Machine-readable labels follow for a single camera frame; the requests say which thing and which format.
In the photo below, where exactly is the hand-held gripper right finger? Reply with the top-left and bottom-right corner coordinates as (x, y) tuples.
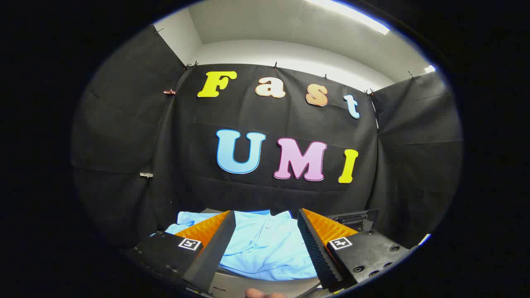
(297, 208), (412, 292)

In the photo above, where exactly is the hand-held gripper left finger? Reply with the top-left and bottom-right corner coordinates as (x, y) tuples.
(124, 210), (236, 295)

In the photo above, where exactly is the dark washing machine lid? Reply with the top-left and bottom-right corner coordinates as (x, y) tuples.
(326, 209), (380, 232)

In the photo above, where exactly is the light blue polo shirt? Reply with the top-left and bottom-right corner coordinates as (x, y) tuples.
(150, 209), (319, 282)

